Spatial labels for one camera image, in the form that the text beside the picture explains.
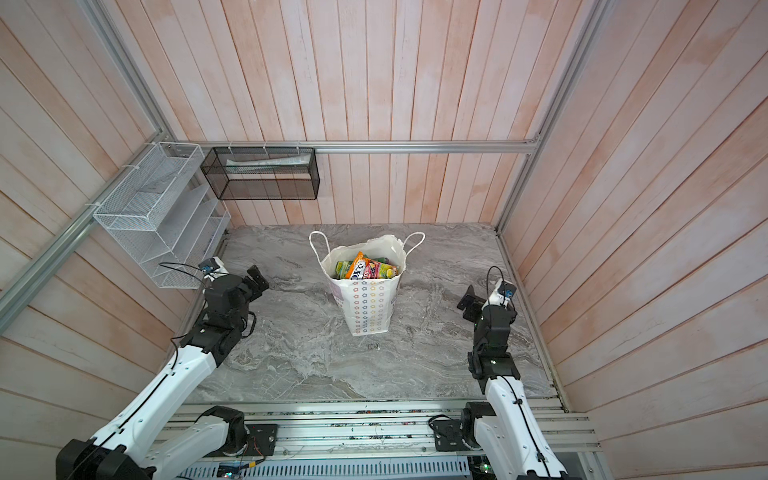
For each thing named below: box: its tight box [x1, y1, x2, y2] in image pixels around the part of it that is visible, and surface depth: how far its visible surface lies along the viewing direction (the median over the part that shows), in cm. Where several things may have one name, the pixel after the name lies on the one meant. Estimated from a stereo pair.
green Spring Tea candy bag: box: [335, 260, 353, 279], surface depth 89 cm
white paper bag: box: [309, 230, 426, 336], surface depth 83 cm
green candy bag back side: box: [372, 257, 402, 279], surface depth 84 cm
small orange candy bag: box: [345, 251, 368, 280], surface depth 81 cm
